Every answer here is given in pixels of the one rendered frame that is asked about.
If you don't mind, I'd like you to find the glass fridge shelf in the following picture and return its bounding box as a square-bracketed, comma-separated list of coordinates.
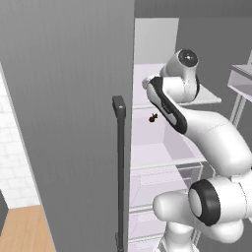
[131, 78, 222, 110]
[130, 141, 209, 173]

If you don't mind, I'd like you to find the grey fridge door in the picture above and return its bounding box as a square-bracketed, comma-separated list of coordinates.
[0, 0, 136, 252]

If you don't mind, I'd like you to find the clear fridge drawer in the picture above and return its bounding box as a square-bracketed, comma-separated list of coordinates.
[128, 162, 205, 212]
[127, 207, 202, 252]

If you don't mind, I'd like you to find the white fridge door bin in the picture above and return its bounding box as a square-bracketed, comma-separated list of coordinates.
[226, 63, 252, 96]

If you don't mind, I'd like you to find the dark grey door handle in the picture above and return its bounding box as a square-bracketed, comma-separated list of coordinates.
[111, 94, 127, 252]

